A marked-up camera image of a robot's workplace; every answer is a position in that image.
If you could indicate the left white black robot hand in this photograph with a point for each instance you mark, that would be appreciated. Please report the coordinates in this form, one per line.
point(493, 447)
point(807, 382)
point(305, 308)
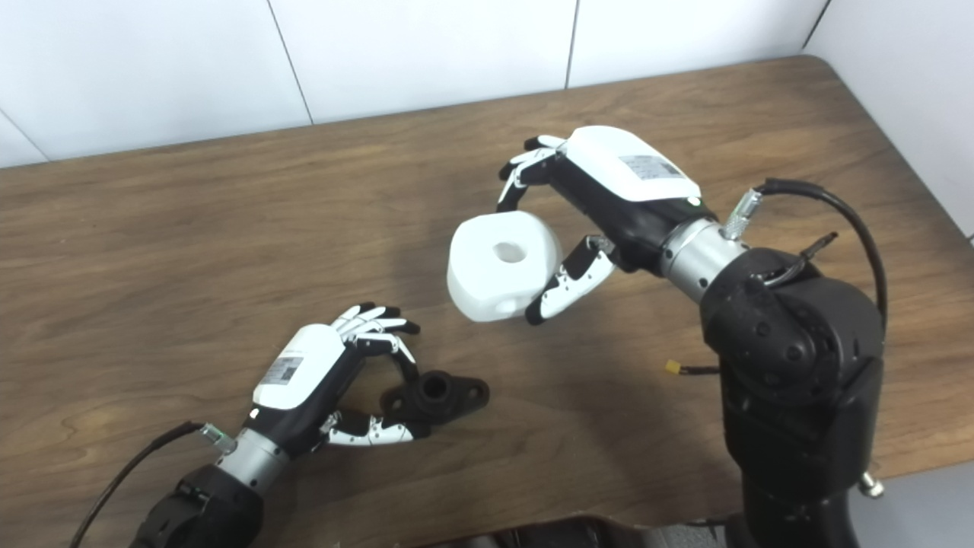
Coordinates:
point(297, 369)

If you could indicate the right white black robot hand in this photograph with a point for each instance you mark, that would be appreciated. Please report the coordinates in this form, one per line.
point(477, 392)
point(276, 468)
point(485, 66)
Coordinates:
point(624, 171)

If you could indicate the black flanged holder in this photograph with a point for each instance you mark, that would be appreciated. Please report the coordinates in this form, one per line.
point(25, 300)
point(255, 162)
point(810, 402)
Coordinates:
point(449, 396)

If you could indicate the round white plastic piece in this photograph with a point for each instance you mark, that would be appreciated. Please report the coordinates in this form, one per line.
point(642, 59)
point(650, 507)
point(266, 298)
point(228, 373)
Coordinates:
point(479, 278)

